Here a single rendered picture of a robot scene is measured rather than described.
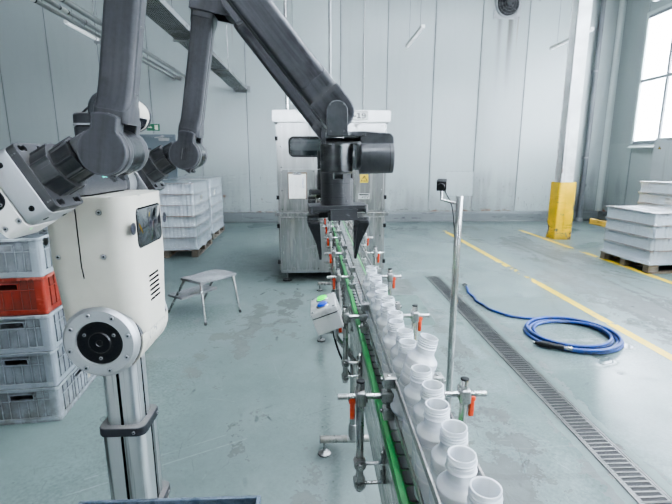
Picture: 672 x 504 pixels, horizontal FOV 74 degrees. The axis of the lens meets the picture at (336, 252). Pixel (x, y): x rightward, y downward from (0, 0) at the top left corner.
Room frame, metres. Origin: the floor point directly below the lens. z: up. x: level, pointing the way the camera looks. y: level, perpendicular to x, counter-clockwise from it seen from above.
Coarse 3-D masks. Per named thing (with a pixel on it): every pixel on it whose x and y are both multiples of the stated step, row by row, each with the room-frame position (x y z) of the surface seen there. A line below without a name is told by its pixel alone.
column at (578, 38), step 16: (576, 0) 8.79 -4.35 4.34; (592, 0) 8.58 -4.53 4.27; (576, 16) 8.79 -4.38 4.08; (576, 32) 8.57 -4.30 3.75; (576, 48) 8.57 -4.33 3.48; (576, 64) 8.57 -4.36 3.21; (576, 80) 8.58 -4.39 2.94; (576, 96) 8.58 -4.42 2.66; (576, 112) 8.58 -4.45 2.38; (560, 128) 8.79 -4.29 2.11; (576, 128) 8.58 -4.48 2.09; (560, 144) 8.79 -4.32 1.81; (576, 144) 8.58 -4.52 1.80; (560, 160) 8.79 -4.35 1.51; (560, 176) 8.79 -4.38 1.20
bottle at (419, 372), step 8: (416, 368) 0.75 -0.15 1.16; (424, 368) 0.75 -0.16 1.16; (416, 376) 0.72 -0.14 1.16; (424, 376) 0.72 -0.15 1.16; (408, 384) 0.75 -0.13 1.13; (416, 384) 0.72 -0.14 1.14; (408, 392) 0.72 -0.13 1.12; (416, 392) 0.72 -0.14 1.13; (408, 400) 0.72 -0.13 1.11; (416, 400) 0.71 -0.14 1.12; (408, 408) 0.72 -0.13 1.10; (408, 432) 0.72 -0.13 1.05; (408, 440) 0.71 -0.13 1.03; (408, 448) 0.71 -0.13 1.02
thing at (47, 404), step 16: (64, 384) 2.49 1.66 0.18; (80, 384) 2.70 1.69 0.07; (0, 400) 2.35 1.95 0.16; (16, 400) 2.37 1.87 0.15; (32, 400) 2.37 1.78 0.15; (48, 400) 2.39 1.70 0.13; (64, 400) 2.46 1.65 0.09; (0, 416) 2.35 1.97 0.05; (16, 416) 2.36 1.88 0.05; (32, 416) 2.38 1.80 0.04; (48, 416) 2.39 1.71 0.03; (64, 416) 2.43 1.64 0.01
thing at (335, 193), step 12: (324, 180) 0.77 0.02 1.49; (336, 180) 0.76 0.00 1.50; (348, 180) 0.77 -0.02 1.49; (324, 192) 0.77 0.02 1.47; (336, 192) 0.76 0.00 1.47; (348, 192) 0.77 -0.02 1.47; (312, 204) 0.79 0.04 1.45; (324, 204) 0.77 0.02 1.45; (336, 204) 0.76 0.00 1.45; (348, 204) 0.77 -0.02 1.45; (360, 204) 0.78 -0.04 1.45
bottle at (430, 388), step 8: (424, 384) 0.69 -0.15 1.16; (432, 384) 0.69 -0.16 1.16; (440, 384) 0.68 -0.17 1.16; (424, 392) 0.67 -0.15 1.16; (432, 392) 0.66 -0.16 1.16; (440, 392) 0.66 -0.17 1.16; (424, 400) 0.67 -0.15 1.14; (416, 408) 0.67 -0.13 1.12; (416, 416) 0.66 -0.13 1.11; (416, 424) 0.66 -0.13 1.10
